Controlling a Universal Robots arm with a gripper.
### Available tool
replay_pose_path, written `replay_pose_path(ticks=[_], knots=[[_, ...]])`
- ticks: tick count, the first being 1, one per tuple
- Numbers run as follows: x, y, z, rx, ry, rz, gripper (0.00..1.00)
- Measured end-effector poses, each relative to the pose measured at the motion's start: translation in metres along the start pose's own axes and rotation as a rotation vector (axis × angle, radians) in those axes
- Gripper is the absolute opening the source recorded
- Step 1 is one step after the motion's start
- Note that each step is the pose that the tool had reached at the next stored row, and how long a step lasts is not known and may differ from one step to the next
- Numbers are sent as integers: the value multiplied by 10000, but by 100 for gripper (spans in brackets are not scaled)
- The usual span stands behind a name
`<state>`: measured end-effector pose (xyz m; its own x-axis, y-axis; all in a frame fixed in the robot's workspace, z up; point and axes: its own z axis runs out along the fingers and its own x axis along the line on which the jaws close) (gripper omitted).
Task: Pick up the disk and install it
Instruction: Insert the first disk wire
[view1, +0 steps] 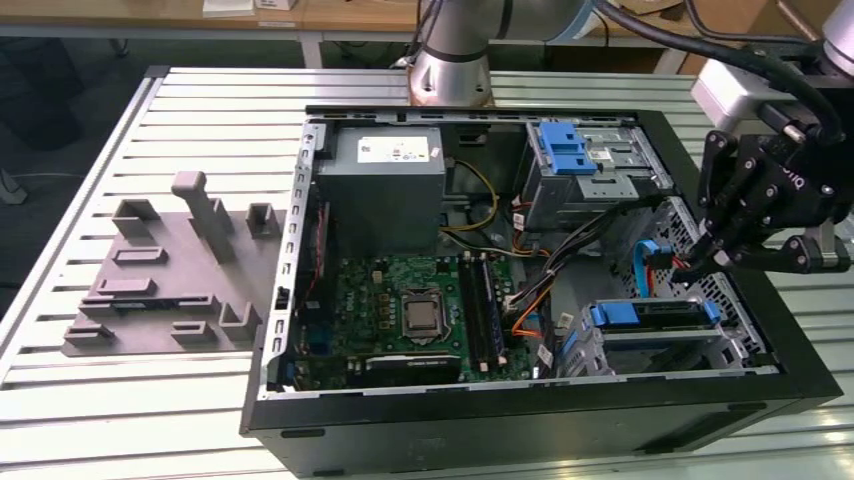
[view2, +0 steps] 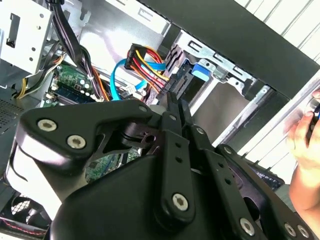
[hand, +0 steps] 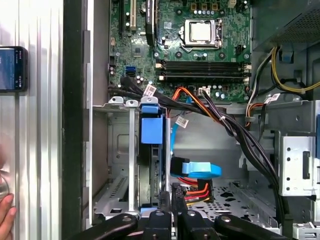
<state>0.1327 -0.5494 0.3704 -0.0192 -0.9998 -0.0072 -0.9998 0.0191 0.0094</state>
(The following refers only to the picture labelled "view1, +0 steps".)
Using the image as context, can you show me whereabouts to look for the grey disk bay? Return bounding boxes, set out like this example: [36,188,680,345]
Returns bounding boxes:
[556,297,765,379]

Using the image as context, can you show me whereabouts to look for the black open PC case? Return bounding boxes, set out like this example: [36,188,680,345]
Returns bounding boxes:
[238,103,845,477]

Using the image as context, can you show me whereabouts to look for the brown cardboard piece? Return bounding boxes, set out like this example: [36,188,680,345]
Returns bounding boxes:
[612,0,689,19]

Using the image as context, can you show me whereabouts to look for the metal socket cover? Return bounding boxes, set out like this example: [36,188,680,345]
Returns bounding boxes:
[397,294,449,341]

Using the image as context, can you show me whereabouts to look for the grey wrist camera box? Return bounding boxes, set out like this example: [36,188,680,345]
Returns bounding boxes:
[689,59,801,134]

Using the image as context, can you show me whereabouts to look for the black CPU socket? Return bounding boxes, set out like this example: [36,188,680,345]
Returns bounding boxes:
[396,287,451,348]

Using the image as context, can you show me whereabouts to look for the yellow black power wires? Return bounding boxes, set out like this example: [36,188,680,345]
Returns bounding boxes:
[438,159,501,234]

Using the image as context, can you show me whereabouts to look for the green motherboard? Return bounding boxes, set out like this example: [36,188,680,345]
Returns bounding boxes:
[292,252,543,391]

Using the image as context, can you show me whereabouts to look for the thick black cable hose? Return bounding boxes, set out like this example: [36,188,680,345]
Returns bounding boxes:
[592,0,845,144]

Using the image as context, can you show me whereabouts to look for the black graphics card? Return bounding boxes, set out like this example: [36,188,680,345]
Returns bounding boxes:
[345,352,463,389]

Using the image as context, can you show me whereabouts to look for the grey parts rack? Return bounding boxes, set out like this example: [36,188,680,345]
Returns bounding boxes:
[62,169,288,357]

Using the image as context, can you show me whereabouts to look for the blue data wire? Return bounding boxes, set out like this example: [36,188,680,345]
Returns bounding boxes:
[629,238,675,301]

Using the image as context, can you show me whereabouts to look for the grey power supply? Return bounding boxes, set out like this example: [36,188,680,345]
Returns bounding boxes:
[312,124,448,254]

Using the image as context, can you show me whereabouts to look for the grey optical drive cage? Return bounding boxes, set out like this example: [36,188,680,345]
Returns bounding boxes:
[519,119,672,231]

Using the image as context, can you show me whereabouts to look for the silver CPU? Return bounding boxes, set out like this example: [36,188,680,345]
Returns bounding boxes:
[402,299,445,331]

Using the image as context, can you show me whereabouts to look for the orange motherboard wires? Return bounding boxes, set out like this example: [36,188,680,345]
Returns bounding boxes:
[509,277,556,341]

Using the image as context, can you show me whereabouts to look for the RAM stick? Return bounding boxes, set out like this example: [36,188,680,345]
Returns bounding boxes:
[487,255,508,365]

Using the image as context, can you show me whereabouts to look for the hard disk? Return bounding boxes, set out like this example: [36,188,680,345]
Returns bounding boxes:
[589,298,720,332]

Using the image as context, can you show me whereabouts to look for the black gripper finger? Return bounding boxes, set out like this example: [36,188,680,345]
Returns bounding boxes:
[683,130,760,267]
[691,226,854,276]

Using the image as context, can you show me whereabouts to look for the black wire bundle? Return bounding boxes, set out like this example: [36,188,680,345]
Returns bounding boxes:
[505,197,672,306]

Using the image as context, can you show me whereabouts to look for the blue drive latch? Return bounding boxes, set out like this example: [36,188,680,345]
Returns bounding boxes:
[537,121,605,176]

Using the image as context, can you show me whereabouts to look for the red orange power wire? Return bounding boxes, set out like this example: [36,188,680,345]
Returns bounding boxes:
[669,252,708,284]

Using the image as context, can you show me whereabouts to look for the wooden desk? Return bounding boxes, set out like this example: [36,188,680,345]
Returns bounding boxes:
[0,0,708,71]

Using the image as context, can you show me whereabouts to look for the wooden cabinet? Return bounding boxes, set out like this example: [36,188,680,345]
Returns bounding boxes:
[679,0,828,76]

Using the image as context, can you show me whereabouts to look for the grey stand foot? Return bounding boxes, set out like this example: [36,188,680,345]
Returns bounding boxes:
[0,167,29,206]

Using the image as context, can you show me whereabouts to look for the black RAM slot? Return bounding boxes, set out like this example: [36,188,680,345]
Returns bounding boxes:
[468,253,491,366]
[479,253,500,366]
[457,253,481,366]

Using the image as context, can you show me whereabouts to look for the dark office chair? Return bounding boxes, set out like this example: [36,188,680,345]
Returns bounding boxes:
[0,37,88,151]

